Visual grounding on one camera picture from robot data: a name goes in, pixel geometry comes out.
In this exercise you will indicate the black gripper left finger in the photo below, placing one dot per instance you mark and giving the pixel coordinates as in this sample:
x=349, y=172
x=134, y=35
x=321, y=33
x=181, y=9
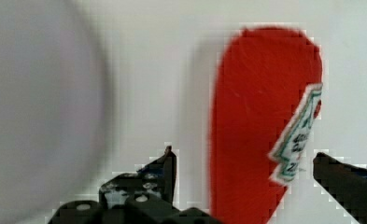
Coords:
x=157, y=178

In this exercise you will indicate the large lavender plate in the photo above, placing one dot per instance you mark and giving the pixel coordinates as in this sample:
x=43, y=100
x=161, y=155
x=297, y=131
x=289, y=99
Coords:
x=54, y=99

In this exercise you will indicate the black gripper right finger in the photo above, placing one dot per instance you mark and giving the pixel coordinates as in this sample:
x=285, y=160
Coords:
x=346, y=183

